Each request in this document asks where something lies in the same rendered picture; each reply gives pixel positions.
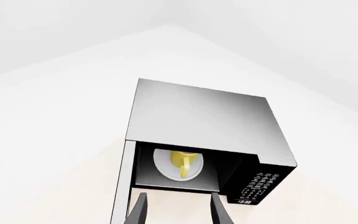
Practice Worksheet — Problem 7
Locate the microwave oven door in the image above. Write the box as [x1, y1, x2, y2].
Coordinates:
[109, 139, 135, 224]

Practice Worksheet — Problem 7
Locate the black microwave oven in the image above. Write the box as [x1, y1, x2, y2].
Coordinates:
[124, 78, 298, 206]

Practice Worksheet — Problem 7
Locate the white round microwave plate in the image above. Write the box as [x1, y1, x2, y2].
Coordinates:
[152, 147, 205, 182]

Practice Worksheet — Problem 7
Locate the yellow and white mug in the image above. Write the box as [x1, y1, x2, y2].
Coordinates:
[169, 151, 198, 179]

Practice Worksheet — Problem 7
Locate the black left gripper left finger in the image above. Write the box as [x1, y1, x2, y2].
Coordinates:
[126, 192, 149, 224]

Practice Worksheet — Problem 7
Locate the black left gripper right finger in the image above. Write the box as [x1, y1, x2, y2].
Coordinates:
[210, 192, 236, 224]

